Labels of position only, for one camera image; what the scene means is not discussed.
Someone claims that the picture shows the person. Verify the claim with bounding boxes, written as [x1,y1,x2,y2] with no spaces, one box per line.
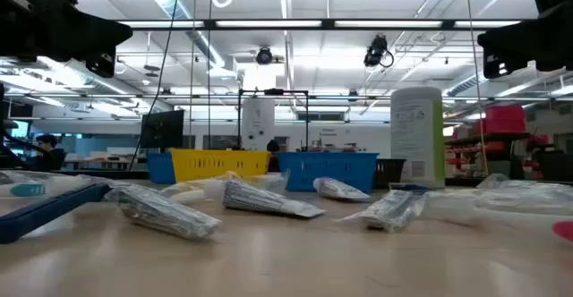
[34,133,67,172]
[266,139,282,173]

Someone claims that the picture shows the silver ventilation duct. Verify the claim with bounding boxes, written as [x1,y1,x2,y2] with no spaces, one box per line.
[133,0,227,68]

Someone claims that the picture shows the background shelf rack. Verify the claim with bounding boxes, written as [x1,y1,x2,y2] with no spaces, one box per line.
[445,131,534,180]

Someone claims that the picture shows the white travel toothpaste tube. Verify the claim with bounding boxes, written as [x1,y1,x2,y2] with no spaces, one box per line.
[214,178,327,220]
[312,175,372,203]

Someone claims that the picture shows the black background monitor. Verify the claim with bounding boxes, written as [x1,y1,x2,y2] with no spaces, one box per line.
[140,109,186,150]

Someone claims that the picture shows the black overhead camera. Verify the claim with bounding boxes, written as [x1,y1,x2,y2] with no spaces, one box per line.
[255,46,274,66]

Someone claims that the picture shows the lit teal computer screen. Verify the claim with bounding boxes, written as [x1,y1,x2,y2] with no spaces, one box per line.
[11,120,31,140]

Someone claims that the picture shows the black hanging camera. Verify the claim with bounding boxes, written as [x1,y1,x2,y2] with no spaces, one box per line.
[363,34,395,70]

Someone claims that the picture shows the dark blue disposable razor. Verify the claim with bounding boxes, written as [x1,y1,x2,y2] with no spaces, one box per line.
[0,182,112,245]
[388,182,432,193]

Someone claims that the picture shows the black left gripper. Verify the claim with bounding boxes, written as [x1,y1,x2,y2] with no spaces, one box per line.
[0,1,133,79]

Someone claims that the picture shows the red toothbrush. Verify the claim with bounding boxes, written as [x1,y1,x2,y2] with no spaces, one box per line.
[420,189,573,244]

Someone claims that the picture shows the blue plastic basket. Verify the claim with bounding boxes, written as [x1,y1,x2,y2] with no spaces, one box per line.
[146,152,176,185]
[277,151,380,194]

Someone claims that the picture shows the black storage box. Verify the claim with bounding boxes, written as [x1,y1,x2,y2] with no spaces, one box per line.
[535,151,573,182]

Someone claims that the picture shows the black plastic basket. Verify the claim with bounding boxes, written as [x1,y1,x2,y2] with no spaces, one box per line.
[373,158,406,190]

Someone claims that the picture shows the background work table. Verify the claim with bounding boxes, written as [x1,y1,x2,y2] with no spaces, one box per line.
[62,155,147,172]

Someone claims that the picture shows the white wipes canister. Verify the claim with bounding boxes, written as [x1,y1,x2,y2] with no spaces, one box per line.
[389,86,447,190]

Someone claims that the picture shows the thin black hanging cable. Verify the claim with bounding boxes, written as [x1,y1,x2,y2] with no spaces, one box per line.
[207,0,214,150]
[190,0,198,150]

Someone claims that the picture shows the yellow plastic basket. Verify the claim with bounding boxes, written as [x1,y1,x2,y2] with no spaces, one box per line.
[169,148,272,183]

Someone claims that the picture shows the red storage bins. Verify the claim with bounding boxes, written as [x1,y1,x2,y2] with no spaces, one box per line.
[476,105,527,135]

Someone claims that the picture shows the black overhead frame beam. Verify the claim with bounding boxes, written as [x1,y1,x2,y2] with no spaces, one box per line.
[115,18,525,31]

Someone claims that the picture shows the yellow hanging cable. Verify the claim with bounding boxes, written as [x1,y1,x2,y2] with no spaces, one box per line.
[465,0,490,177]

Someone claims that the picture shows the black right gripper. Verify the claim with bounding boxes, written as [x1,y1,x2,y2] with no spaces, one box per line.
[476,0,573,80]

